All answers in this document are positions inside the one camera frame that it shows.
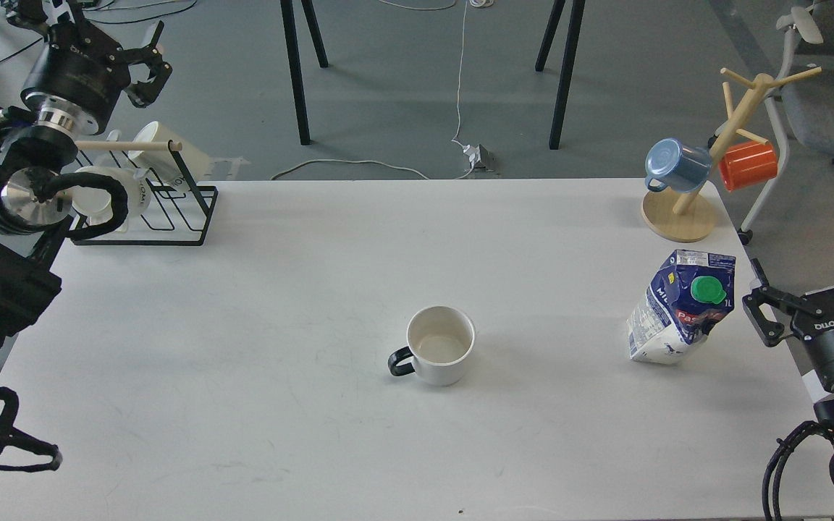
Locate wooden mug tree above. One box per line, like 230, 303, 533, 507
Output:
641, 67, 823, 243

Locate white mug on rack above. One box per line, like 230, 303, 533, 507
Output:
69, 166, 152, 234

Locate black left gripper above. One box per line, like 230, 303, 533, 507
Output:
1, 1, 172, 135

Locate cream mug on rack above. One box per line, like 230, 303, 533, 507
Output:
127, 121, 211, 190

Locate blue mug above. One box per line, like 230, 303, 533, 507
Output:
644, 137, 712, 192

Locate blue white milk carton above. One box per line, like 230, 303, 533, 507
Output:
626, 250, 737, 364

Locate black table leg right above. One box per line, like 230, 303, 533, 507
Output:
535, 1, 586, 151

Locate white power cable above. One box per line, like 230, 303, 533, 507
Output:
270, 0, 494, 181

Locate black table leg left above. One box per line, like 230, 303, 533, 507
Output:
280, 1, 329, 145

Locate black table leg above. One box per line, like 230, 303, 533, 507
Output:
280, 1, 329, 145
535, 1, 586, 151

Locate orange mug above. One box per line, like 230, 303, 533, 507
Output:
718, 140, 779, 192

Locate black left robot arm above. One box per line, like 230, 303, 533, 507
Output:
0, 1, 172, 349

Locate white mug black handle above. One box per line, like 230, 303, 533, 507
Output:
387, 305, 476, 386

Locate white power plug adapter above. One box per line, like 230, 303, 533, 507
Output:
462, 144, 495, 174

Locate black wire cup rack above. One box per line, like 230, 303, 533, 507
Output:
73, 139, 219, 247

